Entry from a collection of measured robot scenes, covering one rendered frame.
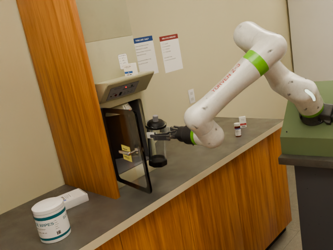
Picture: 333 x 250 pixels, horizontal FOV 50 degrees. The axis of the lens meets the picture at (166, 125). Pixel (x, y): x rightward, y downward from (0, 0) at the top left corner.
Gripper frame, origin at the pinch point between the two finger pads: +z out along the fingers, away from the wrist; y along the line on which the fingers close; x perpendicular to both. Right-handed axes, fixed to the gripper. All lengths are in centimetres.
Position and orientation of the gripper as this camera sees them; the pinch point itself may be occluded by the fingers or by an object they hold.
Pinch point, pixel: (156, 132)
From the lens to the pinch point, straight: 180.5
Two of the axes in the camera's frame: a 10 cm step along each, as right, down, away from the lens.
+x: 1.9, 9.5, 2.3
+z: -7.1, -0.3, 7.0
